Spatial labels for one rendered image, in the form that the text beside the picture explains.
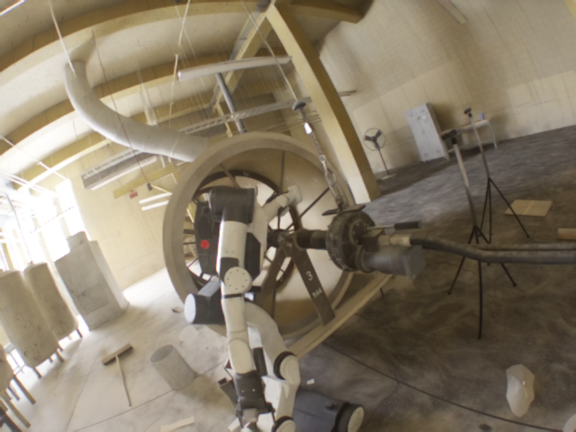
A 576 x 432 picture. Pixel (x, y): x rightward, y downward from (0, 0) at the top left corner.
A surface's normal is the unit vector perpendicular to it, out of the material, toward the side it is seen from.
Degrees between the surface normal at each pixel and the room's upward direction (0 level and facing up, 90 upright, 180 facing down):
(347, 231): 90
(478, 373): 0
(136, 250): 90
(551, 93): 90
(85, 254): 90
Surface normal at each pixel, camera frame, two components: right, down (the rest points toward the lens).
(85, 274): 0.48, -0.07
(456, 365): -0.40, -0.90
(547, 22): -0.78, 0.42
